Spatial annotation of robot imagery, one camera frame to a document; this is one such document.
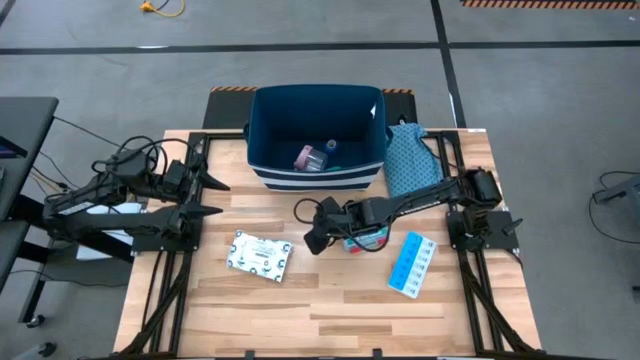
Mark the black hazard-edged floor mat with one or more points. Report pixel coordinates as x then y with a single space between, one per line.
225 112

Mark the blue item on desk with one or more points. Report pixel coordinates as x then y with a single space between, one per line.
10 148

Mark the green first aid kit box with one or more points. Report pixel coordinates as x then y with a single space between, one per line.
375 235

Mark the black desk caster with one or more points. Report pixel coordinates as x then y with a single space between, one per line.
47 348
35 320

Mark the black desk leg frame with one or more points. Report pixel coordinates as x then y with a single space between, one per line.
100 245

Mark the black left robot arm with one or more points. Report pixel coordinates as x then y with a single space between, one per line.
125 182

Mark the grey equipment stand foot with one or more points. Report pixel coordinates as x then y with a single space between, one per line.
620 192

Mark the blue bandage roll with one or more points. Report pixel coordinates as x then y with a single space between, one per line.
331 146

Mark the navy white striped fabric bin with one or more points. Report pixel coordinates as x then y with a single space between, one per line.
315 115

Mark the white printed paper sheet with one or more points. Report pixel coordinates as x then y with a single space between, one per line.
97 251

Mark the pink round container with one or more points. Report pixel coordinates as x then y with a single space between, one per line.
310 159

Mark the dark grey desk top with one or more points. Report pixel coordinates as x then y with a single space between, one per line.
25 130

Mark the hazard striped floor strip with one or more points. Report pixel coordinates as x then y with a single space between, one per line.
550 4

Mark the white printed plastic packet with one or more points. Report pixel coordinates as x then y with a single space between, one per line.
260 255

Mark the blue white pill organizer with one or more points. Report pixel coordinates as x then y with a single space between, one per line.
410 265

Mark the teal patterned fabric pouch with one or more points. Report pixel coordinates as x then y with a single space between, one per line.
412 165

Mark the black table edge bracket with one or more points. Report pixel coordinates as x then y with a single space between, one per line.
377 353
248 354

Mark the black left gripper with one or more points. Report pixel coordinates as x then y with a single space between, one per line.
182 185

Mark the green bandage roll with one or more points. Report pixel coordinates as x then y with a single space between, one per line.
336 168

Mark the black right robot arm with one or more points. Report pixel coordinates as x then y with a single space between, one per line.
425 200

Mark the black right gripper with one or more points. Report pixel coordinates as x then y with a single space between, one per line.
350 220

